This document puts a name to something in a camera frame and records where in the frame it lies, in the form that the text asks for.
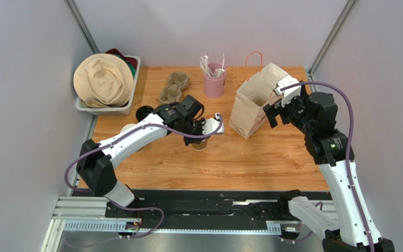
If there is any beige bucket hat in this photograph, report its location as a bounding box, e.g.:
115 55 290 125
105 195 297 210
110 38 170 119
73 54 134 108

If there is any pink straw holder cup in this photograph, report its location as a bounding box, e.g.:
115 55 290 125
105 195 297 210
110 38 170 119
203 62 226 98

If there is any brown paper cup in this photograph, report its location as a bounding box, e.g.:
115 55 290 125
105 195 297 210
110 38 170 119
191 139 208 151

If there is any wrapped white straw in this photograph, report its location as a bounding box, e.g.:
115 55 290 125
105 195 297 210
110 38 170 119
213 68 224 78
220 54 225 72
200 55 213 77

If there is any stack of brown paper cups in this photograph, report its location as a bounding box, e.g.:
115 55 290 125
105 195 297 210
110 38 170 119
120 123 145 153

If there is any aluminium frame post right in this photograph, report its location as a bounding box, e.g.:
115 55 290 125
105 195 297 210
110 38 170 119
308 0 358 79

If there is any green cloth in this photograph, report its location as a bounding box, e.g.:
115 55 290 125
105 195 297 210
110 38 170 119
114 54 136 77

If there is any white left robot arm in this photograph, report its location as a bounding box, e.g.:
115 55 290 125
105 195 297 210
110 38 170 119
72 95 224 211

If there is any aluminium frame post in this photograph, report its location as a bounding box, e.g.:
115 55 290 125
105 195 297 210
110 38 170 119
64 0 100 54
308 0 358 79

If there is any aluminium frame post left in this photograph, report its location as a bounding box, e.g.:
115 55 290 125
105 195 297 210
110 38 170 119
64 0 100 54

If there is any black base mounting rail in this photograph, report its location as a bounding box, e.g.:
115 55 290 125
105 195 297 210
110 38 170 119
102 190 300 231

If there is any dark red cloth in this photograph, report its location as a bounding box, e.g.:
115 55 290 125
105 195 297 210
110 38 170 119
105 48 139 70

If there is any white plastic basket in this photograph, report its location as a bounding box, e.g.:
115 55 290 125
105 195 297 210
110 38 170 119
73 50 141 116

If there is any stack of black lids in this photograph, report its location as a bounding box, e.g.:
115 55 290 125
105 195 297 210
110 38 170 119
135 106 157 123

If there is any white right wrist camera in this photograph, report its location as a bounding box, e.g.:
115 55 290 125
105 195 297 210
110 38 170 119
273 75 301 107

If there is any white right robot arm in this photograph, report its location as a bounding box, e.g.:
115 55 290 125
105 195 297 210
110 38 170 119
263 92 395 251

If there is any white paper takeout bag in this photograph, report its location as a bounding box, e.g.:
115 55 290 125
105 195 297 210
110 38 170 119
229 62 289 139

